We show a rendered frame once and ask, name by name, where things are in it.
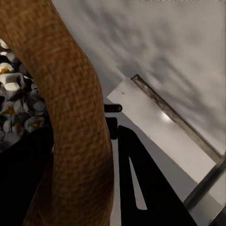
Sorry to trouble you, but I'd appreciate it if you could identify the popcorn bag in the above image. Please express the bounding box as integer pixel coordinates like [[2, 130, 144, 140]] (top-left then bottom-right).
[[0, 0, 114, 226]]

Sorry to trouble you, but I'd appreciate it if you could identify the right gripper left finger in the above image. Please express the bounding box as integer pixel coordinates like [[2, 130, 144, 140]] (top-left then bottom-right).
[[0, 125, 54, 226]]

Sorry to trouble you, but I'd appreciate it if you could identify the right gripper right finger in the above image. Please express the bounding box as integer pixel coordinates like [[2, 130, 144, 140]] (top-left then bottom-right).
[[118, 126, 197, 226]]

